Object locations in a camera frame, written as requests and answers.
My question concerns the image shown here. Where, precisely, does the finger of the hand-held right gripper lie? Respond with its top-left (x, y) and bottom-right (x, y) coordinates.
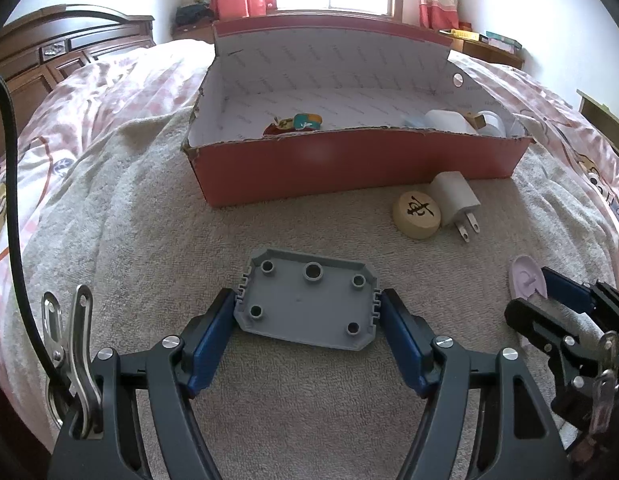
top-left (504, 298), bottom-right (581, 362)
top-left (541, 266), bottom-right (599, 314)

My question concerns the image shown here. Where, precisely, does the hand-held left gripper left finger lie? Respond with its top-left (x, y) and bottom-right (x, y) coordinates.
top-left (48, 287), bottom-right (241, 480)

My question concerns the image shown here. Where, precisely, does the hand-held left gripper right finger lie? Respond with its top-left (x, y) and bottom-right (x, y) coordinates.
top-left (381, 288), bottom-right (574, 480)

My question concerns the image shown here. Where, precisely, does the pink plastic lid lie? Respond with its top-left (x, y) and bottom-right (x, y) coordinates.
top-left (508, 255), bottom-right (550, 306)

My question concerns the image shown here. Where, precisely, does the grey plastic plate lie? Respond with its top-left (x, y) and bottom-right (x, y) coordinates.
top-left (233, 247), bottom-right (381, 352)

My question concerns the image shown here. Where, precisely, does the red cardboard box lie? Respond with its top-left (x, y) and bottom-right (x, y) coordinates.
top-left (182, 15), bottom-right (534, 208)

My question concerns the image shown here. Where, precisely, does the white earbud case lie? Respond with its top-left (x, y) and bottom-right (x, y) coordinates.
top-left (423, 109), bottom-right (479, 135)

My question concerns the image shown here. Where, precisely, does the green and blue toy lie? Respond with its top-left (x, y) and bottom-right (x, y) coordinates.
top-left (263, 112), bottom-right (323, 137)

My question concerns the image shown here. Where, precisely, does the metal spring clip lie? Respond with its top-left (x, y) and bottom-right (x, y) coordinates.
top-left (40, 284), bottom-right (104, 441)
top-left (589, 330), bottom-right (619, 441)

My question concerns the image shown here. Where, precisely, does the beige fleece towel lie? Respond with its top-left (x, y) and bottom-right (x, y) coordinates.
top-left (2, 110), bottom-right (617, 480)

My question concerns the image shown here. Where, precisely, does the round wooden chess piece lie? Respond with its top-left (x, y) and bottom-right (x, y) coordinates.
top-left (392, 190), bottom-right (443, 240)

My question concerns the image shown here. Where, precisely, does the white charger plug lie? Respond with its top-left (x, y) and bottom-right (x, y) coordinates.
top-left (428, 171), bottom-right (483, 245)

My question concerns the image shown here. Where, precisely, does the wooden cabinet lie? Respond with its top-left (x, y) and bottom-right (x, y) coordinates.
top-left (577, 89), bottom-right (619, 171)

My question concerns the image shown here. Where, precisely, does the white plastic roll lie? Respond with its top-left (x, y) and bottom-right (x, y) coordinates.
top-left (477, 110), bottom-right (507, 137)

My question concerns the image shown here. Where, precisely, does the green book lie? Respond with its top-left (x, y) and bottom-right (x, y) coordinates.
top-left (484, 31), bottom-right (523, 50)

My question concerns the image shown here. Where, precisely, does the yellow book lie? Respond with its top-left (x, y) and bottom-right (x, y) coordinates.
top-left (439, 27), bottom-right (483, 42)

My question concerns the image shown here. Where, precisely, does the pink checked quilt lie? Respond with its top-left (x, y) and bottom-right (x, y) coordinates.
top-left (0, 39), bottom-right (619, 411)

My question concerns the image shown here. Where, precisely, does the dark bag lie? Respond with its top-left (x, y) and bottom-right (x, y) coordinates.
top-left (175, 4), bottom-right (215, 26)

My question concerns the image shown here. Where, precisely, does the dark wooden headboard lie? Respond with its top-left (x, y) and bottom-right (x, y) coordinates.
top-left (0, 4), bottom-right (156, 136)

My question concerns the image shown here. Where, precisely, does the thin black cable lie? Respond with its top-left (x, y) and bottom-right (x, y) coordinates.
top-left (0, 67), bottom-right (72, 401)

